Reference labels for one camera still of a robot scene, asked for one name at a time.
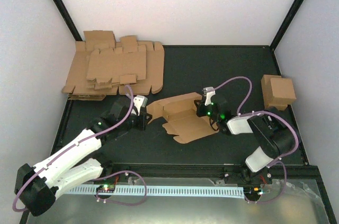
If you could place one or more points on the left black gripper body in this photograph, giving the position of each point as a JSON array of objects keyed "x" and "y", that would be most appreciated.
[{"x": 141, "y": 124}]

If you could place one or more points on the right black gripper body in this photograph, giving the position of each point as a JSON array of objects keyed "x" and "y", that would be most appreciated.
[{"x": 201, "y": 113}]

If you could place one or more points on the cardboard box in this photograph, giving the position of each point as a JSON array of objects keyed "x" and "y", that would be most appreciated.
[
  {"x": 181, "y": 119},
  {"x": 267, "y": 88},
  {"x": 281, "y": 91}
]

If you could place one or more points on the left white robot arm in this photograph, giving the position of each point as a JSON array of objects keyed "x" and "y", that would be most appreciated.
[{"x": 39, "y": 186}]

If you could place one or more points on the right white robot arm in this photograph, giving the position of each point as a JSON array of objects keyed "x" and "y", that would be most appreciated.
[{"x": 276, "y": 137}]

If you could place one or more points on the stack of flat cardboard blanks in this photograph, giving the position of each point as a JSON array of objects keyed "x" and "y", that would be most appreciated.
[{"x": 103, "y": 66}]

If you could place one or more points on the left controller circuit board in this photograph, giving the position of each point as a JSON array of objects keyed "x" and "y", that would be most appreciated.
[{"x": 106, "y": 188}]

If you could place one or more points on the controller circuit board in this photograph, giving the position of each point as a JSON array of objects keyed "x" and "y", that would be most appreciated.
[
  {"x": 254, "y": 191},
  {"x": 106, "y": 188}
]

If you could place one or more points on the right controller circuit board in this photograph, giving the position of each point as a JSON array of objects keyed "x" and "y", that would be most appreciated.
[{"x": 254, "y": 191}]

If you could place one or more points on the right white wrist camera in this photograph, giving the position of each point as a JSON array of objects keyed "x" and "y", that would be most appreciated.
[{"x": 208, "y": 93}]

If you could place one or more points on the light blue slotted cable duct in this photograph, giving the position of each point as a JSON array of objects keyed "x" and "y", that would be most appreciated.
[{"x": 153, "y": 190}]

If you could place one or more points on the left black frame post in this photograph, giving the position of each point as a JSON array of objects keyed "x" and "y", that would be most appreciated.
[{"x": 62, "y": 9}]

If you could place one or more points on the black frame post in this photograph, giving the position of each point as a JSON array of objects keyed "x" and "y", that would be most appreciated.
[
  {"x": 62, "y": 9},
  {"x": 294, "y": 8}
]

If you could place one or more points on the right black frame post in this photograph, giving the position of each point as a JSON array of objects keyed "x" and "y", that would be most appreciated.
[{"x": 294, "y": 8}]

